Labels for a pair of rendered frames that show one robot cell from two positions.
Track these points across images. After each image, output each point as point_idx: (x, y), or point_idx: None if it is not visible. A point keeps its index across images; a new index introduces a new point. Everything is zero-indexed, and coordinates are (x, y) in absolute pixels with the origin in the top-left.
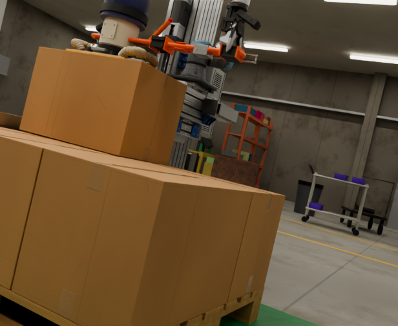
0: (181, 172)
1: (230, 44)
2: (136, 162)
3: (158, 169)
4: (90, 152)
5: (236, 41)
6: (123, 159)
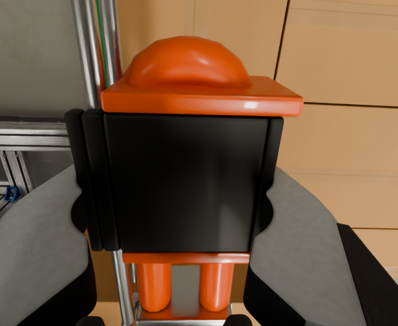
0: (260, 68)
1: (298, 182)
2: (314, 114)
3: (342, 64)
4: (360, 148)
5: (95, 281)
6: (308, 135)
